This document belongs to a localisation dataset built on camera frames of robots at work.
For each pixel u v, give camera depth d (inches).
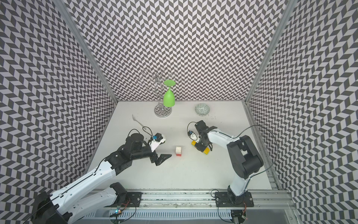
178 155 34.7
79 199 17.3
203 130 26.3
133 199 28.5
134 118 42.7
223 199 28.7
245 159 18.5
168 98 35.2
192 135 33.1
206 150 32.7
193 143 35.0
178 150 33.0
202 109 43.8
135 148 22.4
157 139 24.4
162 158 25.3
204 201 29.0
